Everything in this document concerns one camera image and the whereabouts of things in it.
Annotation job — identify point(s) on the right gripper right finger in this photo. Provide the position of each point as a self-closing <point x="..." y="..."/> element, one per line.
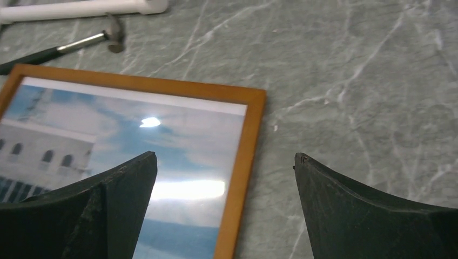
<point x="348" y="219"/>

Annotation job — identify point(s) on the building photo print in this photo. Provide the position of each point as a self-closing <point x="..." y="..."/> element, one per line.
<point x="55" y="133"/>

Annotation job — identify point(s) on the brown wooden picture frame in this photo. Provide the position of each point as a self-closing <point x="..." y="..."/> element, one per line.
<point x="254" y="99"/>

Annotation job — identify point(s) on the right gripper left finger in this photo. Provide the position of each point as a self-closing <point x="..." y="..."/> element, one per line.
<point x="98" y="217"/>

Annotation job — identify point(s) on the white pvc pipe stand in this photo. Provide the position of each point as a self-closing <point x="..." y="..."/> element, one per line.
<point x="79" y="9"/>

